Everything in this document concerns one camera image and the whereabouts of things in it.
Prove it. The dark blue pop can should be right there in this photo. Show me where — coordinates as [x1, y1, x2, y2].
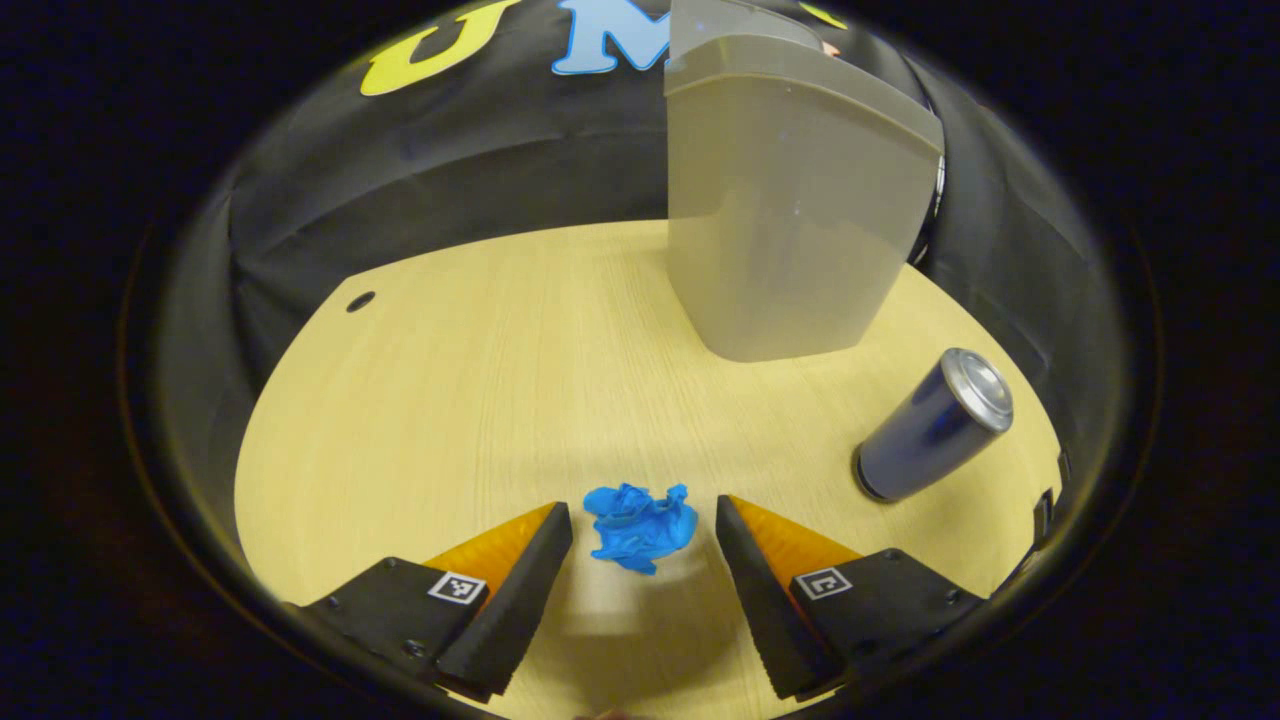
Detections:
[852, 347, 1015, 504]

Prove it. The white desktop garbage bin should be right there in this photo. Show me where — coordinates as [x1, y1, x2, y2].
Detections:
[664, 0, 946, 364]

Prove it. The blue paper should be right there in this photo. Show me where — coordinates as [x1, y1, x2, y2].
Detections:
[583, 483, 699, 576]

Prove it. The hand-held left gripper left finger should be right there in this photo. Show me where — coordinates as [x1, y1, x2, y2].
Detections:
[285, 501, 574, 704]

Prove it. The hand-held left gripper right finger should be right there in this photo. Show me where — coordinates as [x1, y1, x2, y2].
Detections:
[715, 494, 991, 701]

